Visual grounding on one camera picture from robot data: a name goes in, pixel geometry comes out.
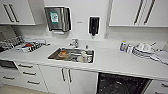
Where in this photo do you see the stainless steel dishwasher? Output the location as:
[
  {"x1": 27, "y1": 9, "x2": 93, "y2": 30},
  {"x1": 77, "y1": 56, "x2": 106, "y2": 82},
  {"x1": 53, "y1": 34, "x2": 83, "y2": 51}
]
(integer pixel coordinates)
[{"x1": 96, "y1": 72, "x2": 153, "y2": 94}]

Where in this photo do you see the steel paper towel dispenser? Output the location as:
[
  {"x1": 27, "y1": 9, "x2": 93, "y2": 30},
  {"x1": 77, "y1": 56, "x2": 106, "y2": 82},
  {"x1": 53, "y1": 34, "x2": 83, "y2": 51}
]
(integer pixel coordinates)
[{"x1": 44, "y1": 5, "x2": 72, "y2": 35}]

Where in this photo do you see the chrome faucet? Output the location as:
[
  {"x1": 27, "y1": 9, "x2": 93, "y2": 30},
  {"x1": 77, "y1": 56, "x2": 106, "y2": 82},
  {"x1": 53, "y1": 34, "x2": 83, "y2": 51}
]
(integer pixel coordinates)
[{"x1": 69, "y1": 38, "x2": 81, "y2": 49}]

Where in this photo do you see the white wall outlet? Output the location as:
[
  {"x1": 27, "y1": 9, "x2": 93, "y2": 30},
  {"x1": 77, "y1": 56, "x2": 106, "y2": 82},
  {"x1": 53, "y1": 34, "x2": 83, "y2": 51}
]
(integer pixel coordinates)
[{"x1": 104, "y1": 31, "x2": 110, "y2": 40}]

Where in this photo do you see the black soap dispenser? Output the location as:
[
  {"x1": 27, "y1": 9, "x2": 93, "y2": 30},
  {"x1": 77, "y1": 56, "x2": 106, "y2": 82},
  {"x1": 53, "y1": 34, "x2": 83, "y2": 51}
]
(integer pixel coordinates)
[{"x1": 88, "y1": 15, "x2": 101, "y2": 37}]

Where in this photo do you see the wire dish rack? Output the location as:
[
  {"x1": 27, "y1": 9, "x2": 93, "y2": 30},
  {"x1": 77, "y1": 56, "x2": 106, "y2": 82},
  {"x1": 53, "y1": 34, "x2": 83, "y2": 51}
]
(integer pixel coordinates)
[{"x1": 0, "y1": 35, "x2": 25, "y2": 51}]

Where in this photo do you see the dish soap bottle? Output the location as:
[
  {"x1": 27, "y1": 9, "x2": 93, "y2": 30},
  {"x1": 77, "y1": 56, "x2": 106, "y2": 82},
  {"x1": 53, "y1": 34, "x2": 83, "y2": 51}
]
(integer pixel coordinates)
[{"x1": 119, "y1": 40, "x2": 128, "y2": 53}]

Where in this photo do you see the stack of white plates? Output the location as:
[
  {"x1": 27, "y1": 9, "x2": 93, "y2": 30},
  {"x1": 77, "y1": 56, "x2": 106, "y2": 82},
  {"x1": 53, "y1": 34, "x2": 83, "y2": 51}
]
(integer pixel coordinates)
[{"x1": 132, "y1": 42, "x2": 158, "y2": 59}]

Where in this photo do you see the white patterned plate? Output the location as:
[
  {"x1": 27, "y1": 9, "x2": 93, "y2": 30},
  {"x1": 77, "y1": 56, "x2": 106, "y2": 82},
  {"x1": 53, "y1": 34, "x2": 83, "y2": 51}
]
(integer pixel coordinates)
[{"x1": 78, "y1": 54, "x2": 94, "y2": 64}]

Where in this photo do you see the small wall label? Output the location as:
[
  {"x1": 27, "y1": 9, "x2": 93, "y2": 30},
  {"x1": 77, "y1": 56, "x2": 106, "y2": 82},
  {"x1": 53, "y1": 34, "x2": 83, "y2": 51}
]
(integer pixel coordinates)
[{"x1": 76, "y1": 20, "x2": 83, "y2": 25}]

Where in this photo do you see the steel sink basin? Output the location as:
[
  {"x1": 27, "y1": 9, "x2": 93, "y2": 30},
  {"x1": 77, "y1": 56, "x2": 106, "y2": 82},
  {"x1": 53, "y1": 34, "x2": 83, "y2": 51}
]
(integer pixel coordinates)
[{"x1": 47, "y1": 47, "x2": 96, "y2": 65}]

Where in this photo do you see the small white mug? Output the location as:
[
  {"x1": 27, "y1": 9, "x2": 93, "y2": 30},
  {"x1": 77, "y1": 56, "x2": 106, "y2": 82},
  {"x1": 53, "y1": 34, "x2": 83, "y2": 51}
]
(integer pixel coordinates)
[{"x1": 126, "y1": 43, "x2": 135, "y2": 55}]

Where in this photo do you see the orange bowl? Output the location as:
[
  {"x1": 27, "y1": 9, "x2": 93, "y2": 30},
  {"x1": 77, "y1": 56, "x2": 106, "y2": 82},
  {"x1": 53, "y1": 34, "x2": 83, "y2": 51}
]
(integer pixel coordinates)
[{"x1": 58, "y1": 49, "x2": 70, "y2": 59}]

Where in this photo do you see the white sink base cabinet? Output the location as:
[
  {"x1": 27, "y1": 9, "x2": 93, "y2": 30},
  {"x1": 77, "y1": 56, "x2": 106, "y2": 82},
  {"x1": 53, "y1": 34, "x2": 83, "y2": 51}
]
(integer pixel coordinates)
[{"x1": 38, "y1": 64, "x2": 100, "y2": 94}]

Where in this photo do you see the white upper wall cabinet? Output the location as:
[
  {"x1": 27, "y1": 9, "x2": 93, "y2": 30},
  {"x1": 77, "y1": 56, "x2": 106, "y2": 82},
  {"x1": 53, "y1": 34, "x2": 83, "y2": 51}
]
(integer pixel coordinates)
[
  {"x1": 108, "y1": 0, "x2": 168, "y2": 29},
  {"x1": 0, "y1": 0, "x2": 36, "y2": 26}
]

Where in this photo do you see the white cup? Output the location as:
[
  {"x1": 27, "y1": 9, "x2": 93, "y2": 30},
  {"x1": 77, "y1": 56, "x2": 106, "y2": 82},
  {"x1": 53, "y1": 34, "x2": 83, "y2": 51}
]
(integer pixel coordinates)
[{"x1": 80, "y1": 50, "x2": 89, "y2": 63}]

